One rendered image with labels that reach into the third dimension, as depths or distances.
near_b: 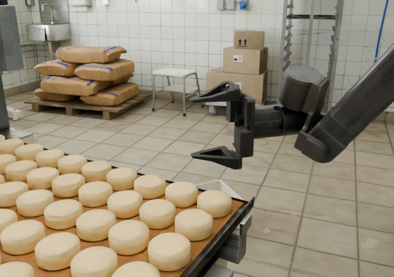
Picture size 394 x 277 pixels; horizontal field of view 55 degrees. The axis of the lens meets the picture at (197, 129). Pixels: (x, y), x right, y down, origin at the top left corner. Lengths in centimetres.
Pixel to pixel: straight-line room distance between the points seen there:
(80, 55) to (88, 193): 380
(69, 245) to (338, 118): 42
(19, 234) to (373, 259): 182
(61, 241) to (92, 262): 6
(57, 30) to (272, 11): 266
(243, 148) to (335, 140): 15
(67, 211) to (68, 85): 371
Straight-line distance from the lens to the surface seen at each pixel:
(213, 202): 54
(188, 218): 51
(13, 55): 109
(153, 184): 59
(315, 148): 64
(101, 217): 52
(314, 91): 63
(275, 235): 214
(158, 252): 45
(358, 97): 60
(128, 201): 55
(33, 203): 58
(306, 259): 201
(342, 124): 62
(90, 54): 428
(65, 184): 62
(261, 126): 64
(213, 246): 47
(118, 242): 48
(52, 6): 555
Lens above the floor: 119
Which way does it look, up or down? 19 degrees down
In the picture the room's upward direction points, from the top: straight up
